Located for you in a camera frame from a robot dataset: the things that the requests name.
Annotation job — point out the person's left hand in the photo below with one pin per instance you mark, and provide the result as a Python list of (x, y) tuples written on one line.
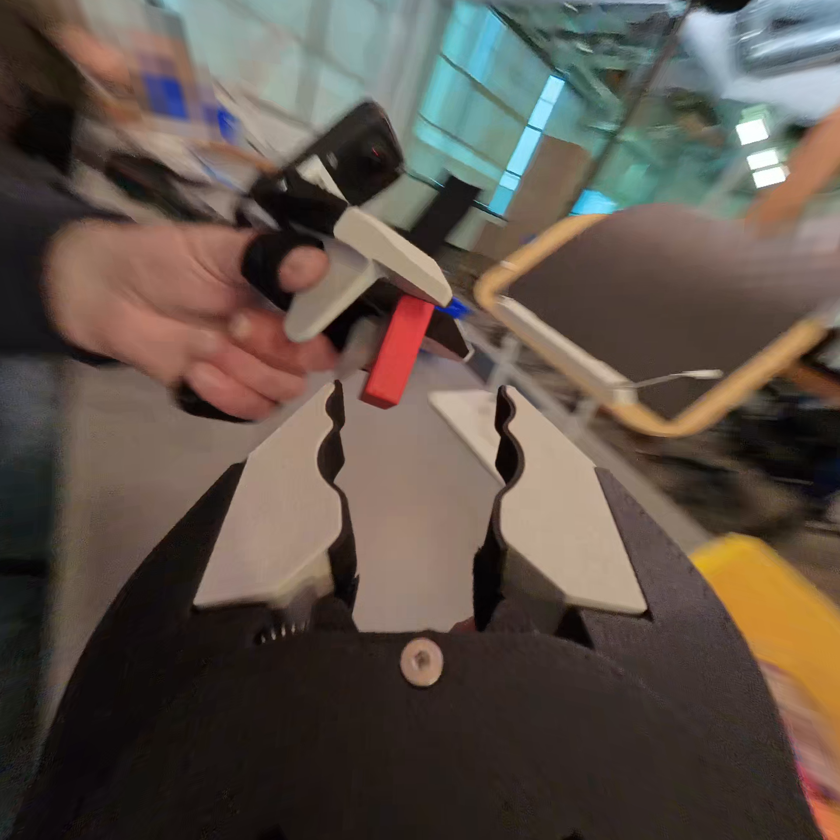
[(158, 302)]

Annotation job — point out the blue plastic bin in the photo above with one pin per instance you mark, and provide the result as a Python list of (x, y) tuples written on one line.
[(454, 309)]

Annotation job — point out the person's left forearm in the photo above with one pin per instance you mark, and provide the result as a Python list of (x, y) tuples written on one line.
[(40, 263)]

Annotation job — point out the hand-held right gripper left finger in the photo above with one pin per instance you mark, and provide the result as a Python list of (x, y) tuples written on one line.
[(269, 525)]

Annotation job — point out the black pillar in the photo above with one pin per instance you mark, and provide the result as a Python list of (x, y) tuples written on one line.
[(444, 217)]

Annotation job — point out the red toy block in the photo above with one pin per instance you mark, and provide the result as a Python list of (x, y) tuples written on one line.
[(397, 352)]

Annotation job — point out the yellow plastic bin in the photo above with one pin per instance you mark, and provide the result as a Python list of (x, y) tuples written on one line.
[(775, 617)]

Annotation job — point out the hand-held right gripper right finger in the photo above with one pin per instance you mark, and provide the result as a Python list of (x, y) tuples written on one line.
[(571, 525)]

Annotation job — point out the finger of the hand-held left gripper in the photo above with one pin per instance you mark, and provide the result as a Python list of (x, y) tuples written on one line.
[(449, 339), (374, 256)]

